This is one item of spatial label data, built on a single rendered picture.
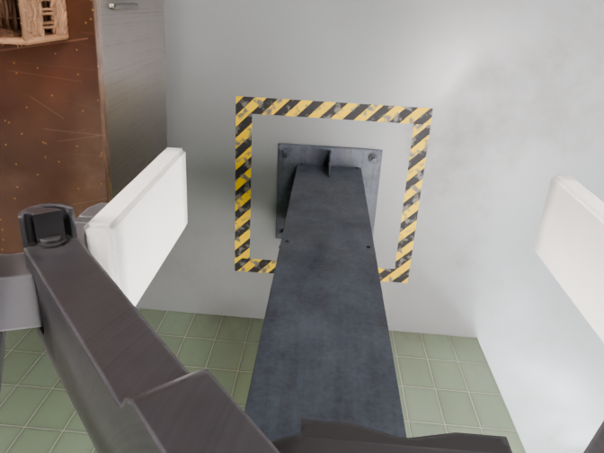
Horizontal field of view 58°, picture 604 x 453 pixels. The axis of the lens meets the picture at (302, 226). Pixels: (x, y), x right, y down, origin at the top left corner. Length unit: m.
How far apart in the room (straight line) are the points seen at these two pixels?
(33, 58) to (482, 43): 1.16
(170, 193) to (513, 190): 1.68
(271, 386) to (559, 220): 0.60
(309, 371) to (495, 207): 1.18
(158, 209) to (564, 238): 0.13
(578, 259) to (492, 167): 1.61
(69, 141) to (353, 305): 0.67
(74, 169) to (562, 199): 1.12
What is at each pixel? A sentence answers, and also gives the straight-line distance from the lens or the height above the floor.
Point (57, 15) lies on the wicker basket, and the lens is 1.15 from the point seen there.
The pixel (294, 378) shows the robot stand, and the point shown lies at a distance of 0.77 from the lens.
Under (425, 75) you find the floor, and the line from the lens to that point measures 1.68.
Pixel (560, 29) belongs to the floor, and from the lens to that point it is 1.77.
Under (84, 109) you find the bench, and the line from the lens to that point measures 1.19.
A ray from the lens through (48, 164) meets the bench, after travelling 1.26.
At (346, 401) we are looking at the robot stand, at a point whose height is 1.08.
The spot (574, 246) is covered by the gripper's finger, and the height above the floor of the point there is 1.49.
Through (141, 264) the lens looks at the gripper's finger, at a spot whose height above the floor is 1.51.
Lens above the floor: 1.65
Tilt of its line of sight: 67 degrees down
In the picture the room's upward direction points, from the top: 172 degrees counter-clockwise
